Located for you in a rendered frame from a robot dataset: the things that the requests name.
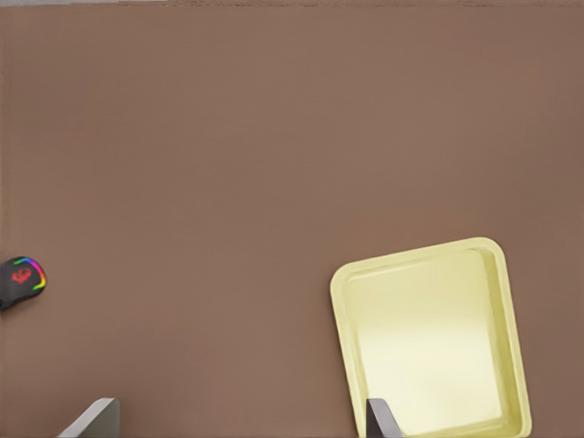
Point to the pale yellow rectangular tray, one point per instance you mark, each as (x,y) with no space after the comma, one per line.
(429,337)

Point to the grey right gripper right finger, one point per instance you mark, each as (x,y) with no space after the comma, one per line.
(382,420)

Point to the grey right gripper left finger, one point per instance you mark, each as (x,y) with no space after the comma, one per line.
(98,420)

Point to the black computer mouse rainbow light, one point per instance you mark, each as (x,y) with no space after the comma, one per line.
(20,282)

